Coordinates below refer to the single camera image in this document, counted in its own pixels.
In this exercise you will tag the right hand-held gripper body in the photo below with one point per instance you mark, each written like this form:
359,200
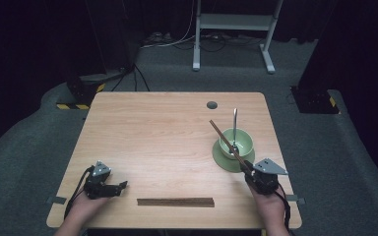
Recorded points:
264,182

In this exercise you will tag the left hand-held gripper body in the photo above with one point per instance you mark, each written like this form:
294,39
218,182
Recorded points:
96,188

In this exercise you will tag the green ceramic bowl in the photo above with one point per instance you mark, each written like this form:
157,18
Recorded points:
244,141

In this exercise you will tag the brown wooden chopstick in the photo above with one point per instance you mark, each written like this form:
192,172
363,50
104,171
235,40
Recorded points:
175,205
226,141
175,202
175,199

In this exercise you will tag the person's left hand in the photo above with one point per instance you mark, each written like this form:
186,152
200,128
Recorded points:
85,208

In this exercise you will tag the person's right hand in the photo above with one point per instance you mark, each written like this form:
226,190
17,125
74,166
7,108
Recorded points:
269,208

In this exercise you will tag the green ceramic plate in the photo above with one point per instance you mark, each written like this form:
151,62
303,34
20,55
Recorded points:
223,162

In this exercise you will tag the grey tape strip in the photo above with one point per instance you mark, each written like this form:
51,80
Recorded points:
296,199
56,200

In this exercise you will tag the metal spoon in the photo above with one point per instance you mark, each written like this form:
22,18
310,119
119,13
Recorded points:
235,124

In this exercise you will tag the black striped stand base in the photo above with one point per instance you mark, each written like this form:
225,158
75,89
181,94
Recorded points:
315,100
83,88

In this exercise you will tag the white metal stand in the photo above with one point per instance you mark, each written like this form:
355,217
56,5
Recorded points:
233,21

